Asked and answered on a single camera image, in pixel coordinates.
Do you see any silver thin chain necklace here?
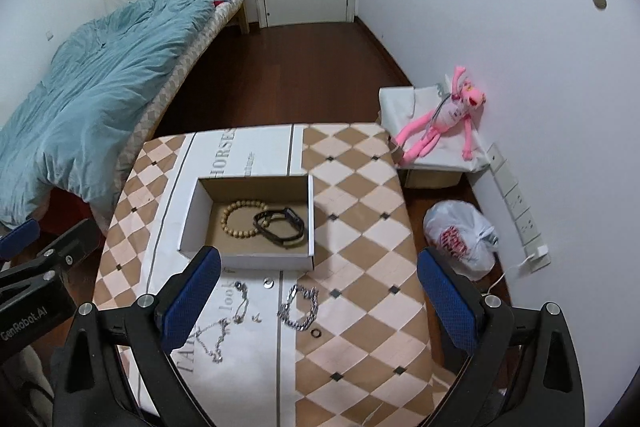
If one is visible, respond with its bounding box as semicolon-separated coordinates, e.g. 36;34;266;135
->
192;315;232;364

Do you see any wooden bead bracelet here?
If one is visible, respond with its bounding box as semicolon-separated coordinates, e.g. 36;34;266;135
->
220;198;269;239

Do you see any silver chunky chain bracelet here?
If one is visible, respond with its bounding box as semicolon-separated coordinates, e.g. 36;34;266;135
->
276;284;320;333

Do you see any black fitness band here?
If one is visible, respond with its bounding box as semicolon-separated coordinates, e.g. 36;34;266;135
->
253;207;307;248

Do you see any white printed plastic bag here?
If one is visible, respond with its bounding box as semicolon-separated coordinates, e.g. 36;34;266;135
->
423;200;499;282

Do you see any blue duvet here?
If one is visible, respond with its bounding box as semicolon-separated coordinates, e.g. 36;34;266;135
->
1;0;214;229

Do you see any white cardboard box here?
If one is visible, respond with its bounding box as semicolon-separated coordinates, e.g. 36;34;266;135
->
178;175;314;272

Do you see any cardboard box under cloth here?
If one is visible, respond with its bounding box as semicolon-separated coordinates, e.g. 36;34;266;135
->
402;169;462;190

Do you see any white cloth on box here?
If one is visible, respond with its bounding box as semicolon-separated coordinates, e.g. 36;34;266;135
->
377;84;494;173

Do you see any pink panther plush toy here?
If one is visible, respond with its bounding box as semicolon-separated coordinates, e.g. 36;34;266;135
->
394;66;486;166

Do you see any bed with patterned mattress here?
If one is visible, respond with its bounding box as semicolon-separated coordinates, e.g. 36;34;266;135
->
115;0;244;199

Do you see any white charger with cable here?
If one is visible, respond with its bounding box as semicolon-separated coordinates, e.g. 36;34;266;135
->
485;244;549;296

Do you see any white wall socket strip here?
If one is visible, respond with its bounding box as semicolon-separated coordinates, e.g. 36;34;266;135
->
487;143;550;272

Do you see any round wall hole cover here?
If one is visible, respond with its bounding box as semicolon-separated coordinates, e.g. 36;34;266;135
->
592;0;608;11

